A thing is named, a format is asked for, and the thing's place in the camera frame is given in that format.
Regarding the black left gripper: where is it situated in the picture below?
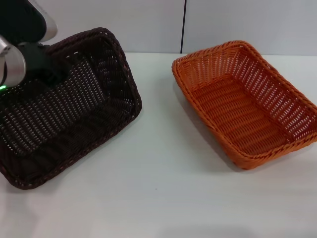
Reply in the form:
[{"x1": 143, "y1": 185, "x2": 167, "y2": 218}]
[{"x1": 18, "y1": 42, "x2": 68, "y2": 88}]

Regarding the dark brown woven basket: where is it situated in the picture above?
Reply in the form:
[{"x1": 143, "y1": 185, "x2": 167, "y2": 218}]
[{"x1": 0, "y1": 27, "x2": 143, "y2": 191}]

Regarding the orange woven basket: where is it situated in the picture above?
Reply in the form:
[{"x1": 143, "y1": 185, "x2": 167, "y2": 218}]
[{"x1": 171, "y1": 40, "x2": 317, "y2": 171}]

